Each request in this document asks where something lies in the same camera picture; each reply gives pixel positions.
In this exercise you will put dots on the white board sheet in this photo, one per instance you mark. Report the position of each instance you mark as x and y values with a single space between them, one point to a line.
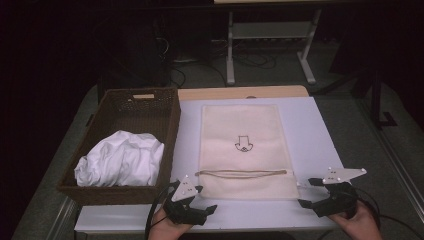
310 133

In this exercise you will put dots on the white garment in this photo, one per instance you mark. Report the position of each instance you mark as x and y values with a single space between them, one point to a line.
123 160

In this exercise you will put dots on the person's left hand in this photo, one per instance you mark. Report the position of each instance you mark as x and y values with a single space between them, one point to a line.
165 230

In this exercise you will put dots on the white metal desk frame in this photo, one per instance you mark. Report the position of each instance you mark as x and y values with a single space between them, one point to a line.
230 50

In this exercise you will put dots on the metal floor rail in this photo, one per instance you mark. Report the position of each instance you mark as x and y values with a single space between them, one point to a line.
393 156
63 216

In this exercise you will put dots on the person's right hand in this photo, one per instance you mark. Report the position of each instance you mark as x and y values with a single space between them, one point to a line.
361 226

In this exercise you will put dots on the black metal stand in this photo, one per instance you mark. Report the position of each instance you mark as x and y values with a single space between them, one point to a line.
376 100

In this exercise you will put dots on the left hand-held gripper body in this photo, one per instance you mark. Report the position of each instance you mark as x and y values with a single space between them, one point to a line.
183 191

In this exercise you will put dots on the brown woven basket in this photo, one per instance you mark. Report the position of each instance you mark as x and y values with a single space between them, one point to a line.
133 113

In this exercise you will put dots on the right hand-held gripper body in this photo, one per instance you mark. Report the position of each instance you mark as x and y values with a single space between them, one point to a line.
340 200

